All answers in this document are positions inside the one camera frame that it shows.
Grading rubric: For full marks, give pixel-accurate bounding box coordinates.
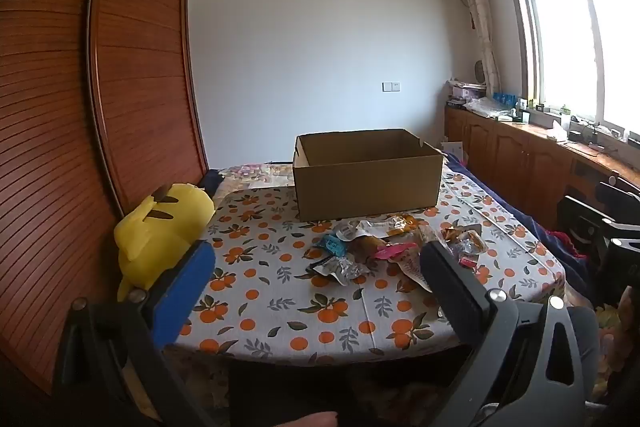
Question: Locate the orange print tablecloth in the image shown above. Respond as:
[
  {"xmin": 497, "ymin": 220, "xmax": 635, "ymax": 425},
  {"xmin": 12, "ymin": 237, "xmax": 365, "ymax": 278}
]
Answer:
[{"xmin": 167, "ymin": 179, "xmax": 566, "ymax": 365}]

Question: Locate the long wooden cabinet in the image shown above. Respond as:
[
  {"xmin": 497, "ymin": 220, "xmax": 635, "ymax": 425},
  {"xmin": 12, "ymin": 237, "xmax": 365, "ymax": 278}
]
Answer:
[{"xmin": 444, "ymin": 104, "xmax": 640, "ymax": 228}]

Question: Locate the person's left hand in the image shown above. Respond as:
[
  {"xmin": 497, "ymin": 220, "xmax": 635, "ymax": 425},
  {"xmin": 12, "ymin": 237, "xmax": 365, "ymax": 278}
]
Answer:
[{"xmin": 277, "ymin": 411, "xmax": 338, "ymax": 427}]

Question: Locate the white paper bag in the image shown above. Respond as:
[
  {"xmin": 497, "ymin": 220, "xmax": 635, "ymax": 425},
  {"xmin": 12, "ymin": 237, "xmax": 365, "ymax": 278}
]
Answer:
[{"xmin": 440, "ymin": 139, "xmax": 466, "ymax": 165}]

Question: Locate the yellow plush toy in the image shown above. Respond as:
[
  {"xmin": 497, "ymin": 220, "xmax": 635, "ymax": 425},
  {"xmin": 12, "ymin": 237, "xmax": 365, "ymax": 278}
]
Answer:
[{"xmin": 114, "ymin": 183, "xmax": 216, "ymax": 303}]

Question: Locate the pale patterned curtain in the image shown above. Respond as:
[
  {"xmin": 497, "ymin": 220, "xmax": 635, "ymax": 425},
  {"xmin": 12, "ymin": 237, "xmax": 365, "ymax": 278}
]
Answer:
[{"xmin": 454, "ymin": 0, "xmax": 503, "ymax": 92}]

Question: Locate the wooden framed window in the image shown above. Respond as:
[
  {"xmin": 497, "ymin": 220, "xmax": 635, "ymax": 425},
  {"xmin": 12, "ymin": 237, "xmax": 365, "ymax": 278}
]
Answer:
[{"xmin": 500, "ymin": 0, "xmax": 640, "ymax": 142}]

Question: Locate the orange snack packet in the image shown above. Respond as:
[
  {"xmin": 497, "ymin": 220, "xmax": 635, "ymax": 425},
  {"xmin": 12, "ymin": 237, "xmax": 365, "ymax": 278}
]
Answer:
[{"xmin": 387, "ymin": 214, "xmax": 418, "ymax": 237}]

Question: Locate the white silver snack packet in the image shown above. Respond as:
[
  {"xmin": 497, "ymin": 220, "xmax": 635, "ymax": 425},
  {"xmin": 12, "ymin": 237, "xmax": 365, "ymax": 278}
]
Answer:
[{"xmin": 334, "ymin": 217, "xmax": 396, "ymax": 240}]

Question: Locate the teal snack packet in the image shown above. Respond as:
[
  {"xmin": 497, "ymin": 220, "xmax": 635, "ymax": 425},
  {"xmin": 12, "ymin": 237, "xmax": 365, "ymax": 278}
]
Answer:
[{"xmin": 320, "ymin": 234, "xmax": 348, "ymax": 255}]

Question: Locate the white red print snack packet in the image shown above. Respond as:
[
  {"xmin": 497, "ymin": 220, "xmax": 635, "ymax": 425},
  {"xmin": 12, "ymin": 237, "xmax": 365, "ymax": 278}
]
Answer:
[{"xmin": 397, "ymin": 252, "xmax": 441, "ymax": 293}]

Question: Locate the brown cardboard box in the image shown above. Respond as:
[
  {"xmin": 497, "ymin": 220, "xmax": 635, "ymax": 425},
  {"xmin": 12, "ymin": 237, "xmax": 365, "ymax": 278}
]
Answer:
[{"xmin": 292, "ymin": 128, "xmax": 445, "ymax": 223}]

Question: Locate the stack of boxes and papers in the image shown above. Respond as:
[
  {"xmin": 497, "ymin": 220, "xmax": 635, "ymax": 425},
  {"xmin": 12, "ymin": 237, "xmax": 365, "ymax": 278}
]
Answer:
[{"xmin": 447, "ymin": 79, "xmax": 488, "ymax": 108}]

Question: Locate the clear silver snack packet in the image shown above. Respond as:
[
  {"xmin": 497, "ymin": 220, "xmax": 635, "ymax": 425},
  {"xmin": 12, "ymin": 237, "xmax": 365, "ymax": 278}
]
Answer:
[{"xmin": 440, "ymin": 223, "xmax": 488, "ymax": 258}]

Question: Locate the brown snack packet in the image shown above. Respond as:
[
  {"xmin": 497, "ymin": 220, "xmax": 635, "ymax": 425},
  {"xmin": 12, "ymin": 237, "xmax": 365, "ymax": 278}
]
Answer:
[{"xmin": 350, "ymin": 234, "xmax": 388, "ymax": 263}]

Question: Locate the clear plastic bag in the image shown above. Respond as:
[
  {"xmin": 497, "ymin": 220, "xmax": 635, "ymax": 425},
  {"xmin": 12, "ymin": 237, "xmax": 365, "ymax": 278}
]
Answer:
[{"xmin": 465, "ymin": 97, "xmax": 516, "ymax": 121}]

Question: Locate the pinkish red snack packet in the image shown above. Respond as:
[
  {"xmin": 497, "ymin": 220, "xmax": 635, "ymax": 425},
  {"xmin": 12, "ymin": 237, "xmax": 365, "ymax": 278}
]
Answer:
[{"xmin": 375, "ymin": 243, "xmax": 418, "ymax": 260}]

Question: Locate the dark blue blanket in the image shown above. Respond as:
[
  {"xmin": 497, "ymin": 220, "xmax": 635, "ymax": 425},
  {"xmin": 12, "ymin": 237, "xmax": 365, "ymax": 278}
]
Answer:
[{"xmin": 445, "ymin": 152, "xmax": 591, "ymax": 288}]

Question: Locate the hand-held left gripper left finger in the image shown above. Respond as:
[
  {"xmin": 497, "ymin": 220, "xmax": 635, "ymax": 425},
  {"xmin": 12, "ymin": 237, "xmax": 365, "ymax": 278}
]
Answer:
[{"xmin": 54, "ymin": 239, "xmax": 221, "ymax": 427}]

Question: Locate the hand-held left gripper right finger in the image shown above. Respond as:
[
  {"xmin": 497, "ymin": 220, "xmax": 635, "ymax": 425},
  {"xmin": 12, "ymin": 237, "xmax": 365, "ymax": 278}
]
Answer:
[{"xmin": 419, "ymin": 239, "xmax": 587, "ymax": 427}]

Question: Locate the wooden slatted wardrobe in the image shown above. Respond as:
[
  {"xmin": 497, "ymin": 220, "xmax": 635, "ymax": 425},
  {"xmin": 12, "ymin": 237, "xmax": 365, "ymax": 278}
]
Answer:
[{"xmin": 0, "ymin": 0, "xmax": 211, "ymax": 398}]

